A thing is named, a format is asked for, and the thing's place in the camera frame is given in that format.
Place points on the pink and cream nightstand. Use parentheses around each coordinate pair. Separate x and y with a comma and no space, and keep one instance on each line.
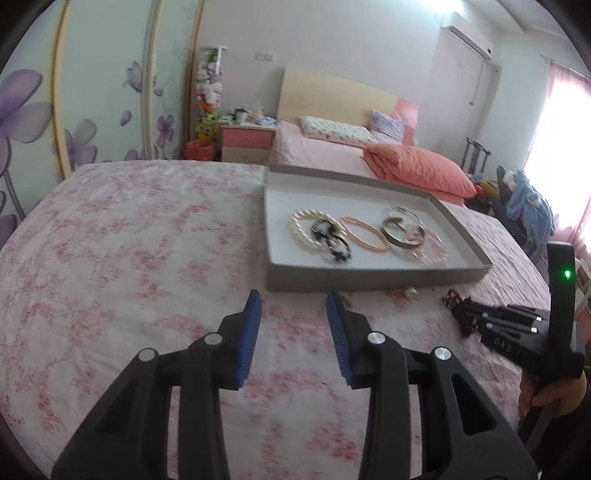
(244,143)

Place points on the pink curtain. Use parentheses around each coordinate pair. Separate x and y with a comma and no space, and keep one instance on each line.
(558,92)

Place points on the sliding door wardrobe purple flowers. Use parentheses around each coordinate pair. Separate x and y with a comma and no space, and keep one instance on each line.
(101,69)

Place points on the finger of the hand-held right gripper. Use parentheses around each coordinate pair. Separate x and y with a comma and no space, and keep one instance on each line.
(508,328)
(503,313)

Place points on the thin silver bangle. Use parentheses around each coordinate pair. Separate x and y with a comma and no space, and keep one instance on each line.
(406,210)

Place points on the shallow grey cardboard box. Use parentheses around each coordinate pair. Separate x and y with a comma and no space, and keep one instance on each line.
(323,194)

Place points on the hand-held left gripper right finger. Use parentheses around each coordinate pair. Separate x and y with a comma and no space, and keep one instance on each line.
(337,341)

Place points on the grey office chair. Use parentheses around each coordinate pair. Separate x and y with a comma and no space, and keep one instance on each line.
(501,207)

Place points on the light blue plush garment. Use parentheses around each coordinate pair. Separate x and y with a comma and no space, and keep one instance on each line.
(531,212)

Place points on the white wall switch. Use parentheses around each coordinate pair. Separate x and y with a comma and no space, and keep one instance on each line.
(265,57)

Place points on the bed with cream pink headboard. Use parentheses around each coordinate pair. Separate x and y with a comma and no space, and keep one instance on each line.
(318,92)

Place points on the pink floral cloth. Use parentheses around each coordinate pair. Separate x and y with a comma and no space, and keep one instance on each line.
(138,254)

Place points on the lilac pillow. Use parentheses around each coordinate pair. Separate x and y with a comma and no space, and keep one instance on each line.
(390,124)

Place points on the white floral pillow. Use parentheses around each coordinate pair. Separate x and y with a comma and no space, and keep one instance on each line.
(337,130)

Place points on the yellow plush toy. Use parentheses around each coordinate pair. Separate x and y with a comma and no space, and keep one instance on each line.
(207,127)

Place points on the blue cloth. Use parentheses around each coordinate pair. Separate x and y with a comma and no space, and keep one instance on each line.
(267,122)

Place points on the wide silver cuff bangle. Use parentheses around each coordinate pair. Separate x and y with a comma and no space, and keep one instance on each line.
(392,239)

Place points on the white air conditioner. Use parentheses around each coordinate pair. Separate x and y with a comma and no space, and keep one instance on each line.
(468,34)

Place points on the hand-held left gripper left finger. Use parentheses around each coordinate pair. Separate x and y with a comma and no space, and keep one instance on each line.
(247,341)

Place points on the air conditioner pipe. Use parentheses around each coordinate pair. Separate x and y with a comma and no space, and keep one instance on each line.
(480,83)

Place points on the clear tube of plush toys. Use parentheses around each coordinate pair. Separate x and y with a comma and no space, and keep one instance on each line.
(210,83)

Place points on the dark wooden chair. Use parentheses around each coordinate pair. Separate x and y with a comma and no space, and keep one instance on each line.
(475,157)

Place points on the red waste bin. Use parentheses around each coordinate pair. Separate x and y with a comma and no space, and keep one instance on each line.
(201,150)

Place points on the orange duvet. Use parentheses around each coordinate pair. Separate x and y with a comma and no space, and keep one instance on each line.
(420,168)

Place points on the person's right hand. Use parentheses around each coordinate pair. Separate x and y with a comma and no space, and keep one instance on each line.
(549,394)

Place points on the red yellow bundle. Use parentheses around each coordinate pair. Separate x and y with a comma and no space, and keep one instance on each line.
(485,187)

